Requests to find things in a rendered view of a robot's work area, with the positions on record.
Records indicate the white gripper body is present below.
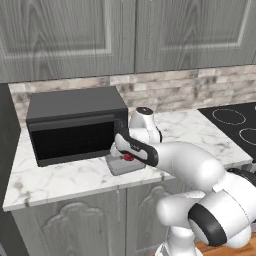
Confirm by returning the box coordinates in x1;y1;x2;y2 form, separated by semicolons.
109;142;125;159

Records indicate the grey tupperware container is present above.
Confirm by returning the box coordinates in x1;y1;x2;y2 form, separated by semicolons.
105;153;147;177

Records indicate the black microwave door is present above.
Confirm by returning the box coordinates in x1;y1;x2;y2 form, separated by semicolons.
27;114;118;168

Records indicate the black microwave oven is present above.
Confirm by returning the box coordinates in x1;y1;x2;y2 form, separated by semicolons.
25;85;130;168

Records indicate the grey base cupboard door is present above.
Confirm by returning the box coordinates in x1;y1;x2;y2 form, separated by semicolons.
125;177;185;256
11;189;128;256

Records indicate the dark grey fridge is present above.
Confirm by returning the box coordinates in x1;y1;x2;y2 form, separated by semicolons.
0;82;30;256

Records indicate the black hob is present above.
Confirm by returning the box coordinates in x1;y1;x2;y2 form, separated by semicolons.
197;101;256;164

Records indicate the grey wall cupboard door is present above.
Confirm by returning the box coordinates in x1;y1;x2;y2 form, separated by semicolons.
0;0;137;84
134;0;256;74

